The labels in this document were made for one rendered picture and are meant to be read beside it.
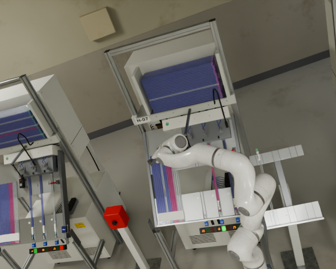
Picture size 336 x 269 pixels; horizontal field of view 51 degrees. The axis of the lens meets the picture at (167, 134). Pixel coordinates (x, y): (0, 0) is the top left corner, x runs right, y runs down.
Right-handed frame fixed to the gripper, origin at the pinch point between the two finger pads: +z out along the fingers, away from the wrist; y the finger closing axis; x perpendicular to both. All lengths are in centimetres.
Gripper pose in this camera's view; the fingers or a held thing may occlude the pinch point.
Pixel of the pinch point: (154, 156)
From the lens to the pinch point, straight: 193.7
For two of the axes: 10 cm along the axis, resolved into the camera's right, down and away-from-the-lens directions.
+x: -7.3, -6.7, -1.5
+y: 5.4, -7.0, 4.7
